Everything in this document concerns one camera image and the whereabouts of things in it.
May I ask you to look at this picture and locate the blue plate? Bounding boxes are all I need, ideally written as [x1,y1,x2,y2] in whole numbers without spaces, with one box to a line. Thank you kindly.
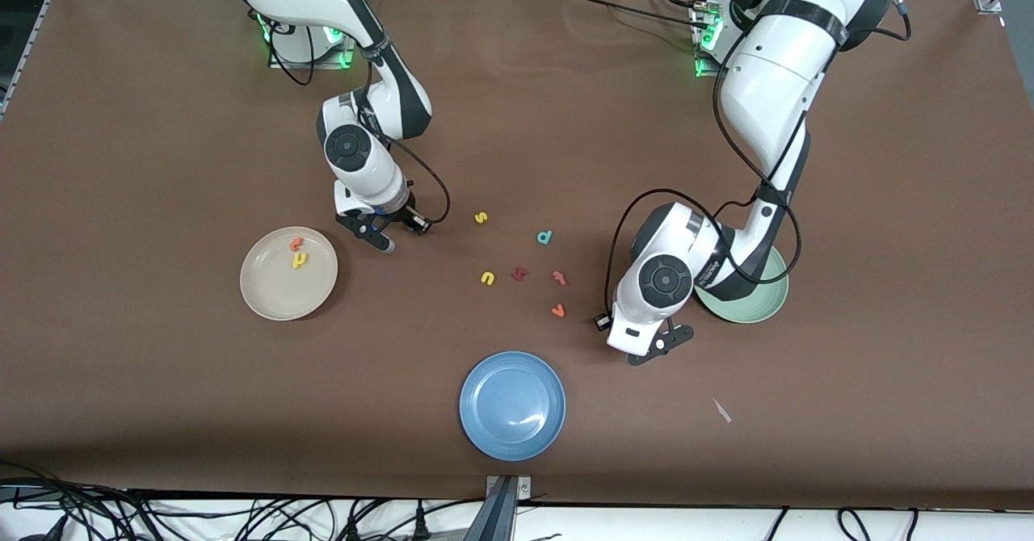
[459,351,566,462]

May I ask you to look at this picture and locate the beige brown plate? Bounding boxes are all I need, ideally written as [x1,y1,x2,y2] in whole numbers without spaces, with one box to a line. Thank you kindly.
[240,227,339,321]

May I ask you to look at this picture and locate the green plate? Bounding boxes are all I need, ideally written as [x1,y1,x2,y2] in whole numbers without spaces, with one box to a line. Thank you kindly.
[695,244,789,325]

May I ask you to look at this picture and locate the brown table cover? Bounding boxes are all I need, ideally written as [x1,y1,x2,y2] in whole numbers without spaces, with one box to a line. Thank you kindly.
[0,0,1034,511]

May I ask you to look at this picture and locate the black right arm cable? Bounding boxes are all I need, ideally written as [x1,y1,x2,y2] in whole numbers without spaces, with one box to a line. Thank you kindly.
[206,0,452,227]

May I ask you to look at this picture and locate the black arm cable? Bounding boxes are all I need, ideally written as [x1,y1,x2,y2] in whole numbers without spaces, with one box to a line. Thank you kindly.
[604,0,912,316]
[206,0,452,227]

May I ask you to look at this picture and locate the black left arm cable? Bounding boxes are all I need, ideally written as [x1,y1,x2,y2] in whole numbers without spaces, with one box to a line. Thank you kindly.
[604,0,912,316]

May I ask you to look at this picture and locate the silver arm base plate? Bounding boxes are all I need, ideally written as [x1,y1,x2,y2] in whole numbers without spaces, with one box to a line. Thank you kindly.
[693,0,728,79]
[269,8,357,69]

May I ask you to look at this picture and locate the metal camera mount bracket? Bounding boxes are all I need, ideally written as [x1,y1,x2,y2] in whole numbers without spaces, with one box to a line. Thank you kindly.
[460,475,534,541]

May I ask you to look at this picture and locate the long black base cable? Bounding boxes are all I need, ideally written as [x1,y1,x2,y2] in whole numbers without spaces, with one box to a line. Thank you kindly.
[563,0,712,33]

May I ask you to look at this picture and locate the aluminium frame rail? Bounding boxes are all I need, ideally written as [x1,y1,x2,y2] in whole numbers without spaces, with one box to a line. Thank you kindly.
[0,0,57,118]

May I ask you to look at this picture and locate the thick black floor cable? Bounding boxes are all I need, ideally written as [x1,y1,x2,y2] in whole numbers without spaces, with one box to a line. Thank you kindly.
[0,462,174,541]

